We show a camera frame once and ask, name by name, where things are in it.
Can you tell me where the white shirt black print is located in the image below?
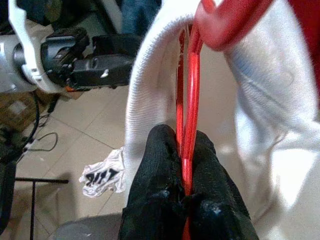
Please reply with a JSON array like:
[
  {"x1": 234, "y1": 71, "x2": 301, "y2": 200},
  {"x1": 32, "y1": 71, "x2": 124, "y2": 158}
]
[{"x1": 79, "y1": 147, "x2": 127, "y2": 200}]

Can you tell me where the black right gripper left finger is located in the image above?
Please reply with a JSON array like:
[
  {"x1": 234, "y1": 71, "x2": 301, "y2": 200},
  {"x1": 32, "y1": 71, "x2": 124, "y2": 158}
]
[{"x1": 118, "y1": 124, "x2": 187, "y2": 240}]

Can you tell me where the red clothes hanger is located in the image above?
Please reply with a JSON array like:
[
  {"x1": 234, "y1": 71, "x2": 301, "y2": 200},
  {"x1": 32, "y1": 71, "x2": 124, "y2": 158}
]
[
  {"x1": 174, "y1": 23, "x2": 202, "y2": 240},
  {"x1": 193, "y1": 0, "x2": 276, "y2": 51}
]

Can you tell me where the red t-shirt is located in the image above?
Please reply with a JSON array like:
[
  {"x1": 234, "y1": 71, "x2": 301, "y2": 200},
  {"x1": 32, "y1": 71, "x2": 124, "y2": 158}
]
[{"x1": 291, "y1": 0, "x2": 320, "y2": 88}]

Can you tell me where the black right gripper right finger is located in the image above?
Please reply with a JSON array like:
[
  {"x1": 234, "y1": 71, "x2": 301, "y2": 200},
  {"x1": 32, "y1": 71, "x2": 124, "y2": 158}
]
[{"x1": 189, "y1": 129, "x2": 261, "y2": 240}]

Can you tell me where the blue denim garment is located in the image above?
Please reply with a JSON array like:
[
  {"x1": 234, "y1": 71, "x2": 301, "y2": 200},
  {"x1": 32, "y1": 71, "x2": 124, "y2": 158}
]
[{"x1": 119, "y1": 0, "x2": 162, "y2": 36}]

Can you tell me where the metal clothes rack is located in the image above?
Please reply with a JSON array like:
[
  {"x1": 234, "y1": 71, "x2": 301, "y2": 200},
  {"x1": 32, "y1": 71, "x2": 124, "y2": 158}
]
[{"x1": 14, "y1": 177, "x2": 70, "y2": 240}]

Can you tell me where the printed small cardboard box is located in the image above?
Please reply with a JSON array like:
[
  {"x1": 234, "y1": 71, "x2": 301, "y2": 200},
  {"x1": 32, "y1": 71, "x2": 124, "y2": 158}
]
[{"x1": 0, "y1": 91, "x2": 35, "y2": 132}]

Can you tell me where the black power cable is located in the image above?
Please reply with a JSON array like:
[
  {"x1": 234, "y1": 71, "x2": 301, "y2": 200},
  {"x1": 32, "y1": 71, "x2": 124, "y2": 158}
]
[{"x1": 23, "y1": 94, "x2": 60, "y2": 153}]

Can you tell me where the cream knit garment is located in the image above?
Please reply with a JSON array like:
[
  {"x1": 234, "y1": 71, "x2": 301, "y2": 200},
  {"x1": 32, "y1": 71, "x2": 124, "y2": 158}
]
[{"x1": 123, "y1": 0, "x2": 320, "y2": 240}]

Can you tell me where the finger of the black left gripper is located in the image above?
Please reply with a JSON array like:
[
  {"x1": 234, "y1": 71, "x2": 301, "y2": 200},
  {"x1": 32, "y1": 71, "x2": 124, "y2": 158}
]
[
  {"x1": 92, "y1": 34, "x2": 142, "y2": 60},
  {"x1": 72, "y1": 57, "x2": 137, "y2": 89}
]

